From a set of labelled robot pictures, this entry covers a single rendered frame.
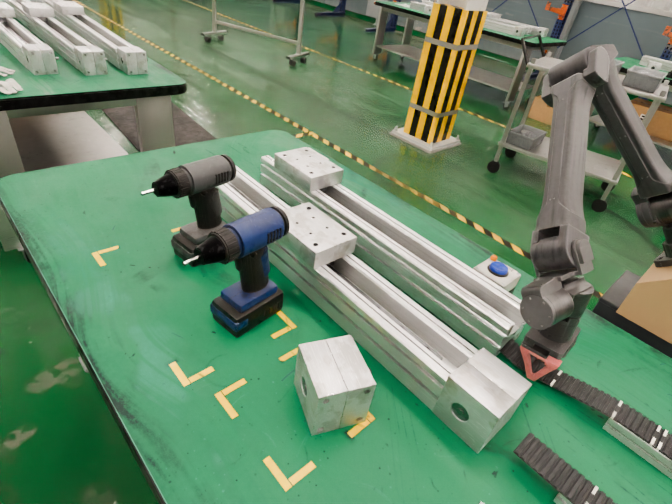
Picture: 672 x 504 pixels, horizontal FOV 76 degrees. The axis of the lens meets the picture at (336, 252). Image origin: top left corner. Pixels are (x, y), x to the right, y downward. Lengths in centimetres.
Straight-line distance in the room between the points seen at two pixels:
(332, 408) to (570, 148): 60
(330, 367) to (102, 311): 45
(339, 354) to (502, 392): 25
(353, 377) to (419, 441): 16
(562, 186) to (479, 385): 37
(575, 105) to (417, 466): 68
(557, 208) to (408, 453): 47
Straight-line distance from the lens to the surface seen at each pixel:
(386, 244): 95
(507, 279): 101
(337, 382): 64
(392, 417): 75
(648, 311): 118
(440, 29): 394
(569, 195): 83
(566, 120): 91
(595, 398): 91
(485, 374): 73
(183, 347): 81
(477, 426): 72
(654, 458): 92
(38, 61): 225
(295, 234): 86
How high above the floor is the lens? 138
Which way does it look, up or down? 36 degrees down
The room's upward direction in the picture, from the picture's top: 10 degrees clockwise
